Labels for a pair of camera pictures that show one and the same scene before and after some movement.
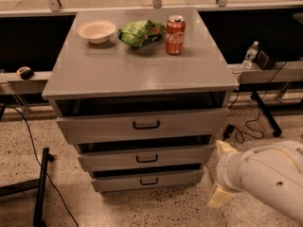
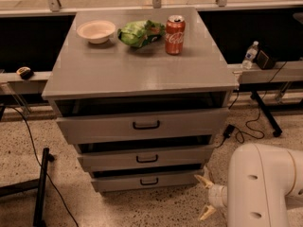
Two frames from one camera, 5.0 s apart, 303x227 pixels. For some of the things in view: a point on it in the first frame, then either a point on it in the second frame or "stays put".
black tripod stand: [39, 183] stays put
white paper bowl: [97, 31] stays put
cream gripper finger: [221, 198] -> [207, 210]
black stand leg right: [268, 113] stays put
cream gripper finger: [224, 146] -> [207, 183]
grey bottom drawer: [147, 180] stays put
